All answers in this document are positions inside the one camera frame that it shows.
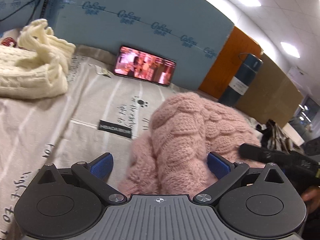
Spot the dark blue thermos bottle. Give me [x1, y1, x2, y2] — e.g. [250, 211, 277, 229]
[218, 53, 263, 107]

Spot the orange cardboard box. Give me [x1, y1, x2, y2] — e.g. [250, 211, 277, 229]
[199, 27, 263, 99]

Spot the black fabric label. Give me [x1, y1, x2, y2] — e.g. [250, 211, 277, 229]
[98, 120, 132, 139]

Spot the cream knitted sweater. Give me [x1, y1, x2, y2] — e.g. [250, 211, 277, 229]
[1, 18, 76, 100]

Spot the light blue foam board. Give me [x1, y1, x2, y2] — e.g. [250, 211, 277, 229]
[44, 0, 234, 90]

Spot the brown cardboard box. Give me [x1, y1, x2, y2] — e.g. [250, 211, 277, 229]
[235, 54, 303, 127]

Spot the pink knitted sweater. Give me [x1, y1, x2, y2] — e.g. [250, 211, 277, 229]
[118, 92, 260, 197]

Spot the patterned bed sheet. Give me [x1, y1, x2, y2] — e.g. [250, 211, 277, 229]
[1, 46, 180, 239]

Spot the red round object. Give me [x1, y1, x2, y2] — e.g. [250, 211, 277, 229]
[1, 37, 17, 48]

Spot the black smartphone with lit screen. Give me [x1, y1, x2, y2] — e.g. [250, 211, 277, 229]
[113, 46, 176, 87]

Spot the printed white garment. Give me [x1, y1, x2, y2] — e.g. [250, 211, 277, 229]
[255, 119, 305, 155]

